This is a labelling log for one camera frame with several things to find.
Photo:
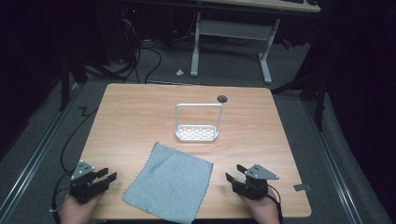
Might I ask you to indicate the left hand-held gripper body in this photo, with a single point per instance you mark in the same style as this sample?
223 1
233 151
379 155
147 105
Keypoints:
81 186

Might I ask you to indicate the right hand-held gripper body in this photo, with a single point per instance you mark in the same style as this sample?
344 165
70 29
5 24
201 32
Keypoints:
255 186

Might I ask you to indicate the person's right hand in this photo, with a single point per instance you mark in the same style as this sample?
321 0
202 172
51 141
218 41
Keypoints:
264 211

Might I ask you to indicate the person's left hand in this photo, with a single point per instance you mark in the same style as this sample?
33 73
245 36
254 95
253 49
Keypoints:
74 213

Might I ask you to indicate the grey tape piece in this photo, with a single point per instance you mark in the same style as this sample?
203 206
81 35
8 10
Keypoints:
302 187

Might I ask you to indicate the grey cloth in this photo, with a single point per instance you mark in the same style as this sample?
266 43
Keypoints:
169 183

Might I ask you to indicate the black round table grommet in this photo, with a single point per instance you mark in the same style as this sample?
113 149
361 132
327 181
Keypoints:
222 99

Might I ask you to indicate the black metal stand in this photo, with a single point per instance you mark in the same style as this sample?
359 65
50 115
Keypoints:
317 90
65 81

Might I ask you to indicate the white paper scrap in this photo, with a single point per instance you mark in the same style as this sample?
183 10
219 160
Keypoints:
179 72

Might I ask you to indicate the desk with white metal legs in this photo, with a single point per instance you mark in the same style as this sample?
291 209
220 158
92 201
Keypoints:
232 31

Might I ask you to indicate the black computer tower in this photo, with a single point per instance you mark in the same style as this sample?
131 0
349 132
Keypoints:
129 31

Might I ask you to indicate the black keyboard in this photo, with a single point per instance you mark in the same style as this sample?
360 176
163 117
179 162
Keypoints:
292 1

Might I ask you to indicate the metal floor rail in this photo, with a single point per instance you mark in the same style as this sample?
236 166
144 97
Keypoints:
334 168
34 155

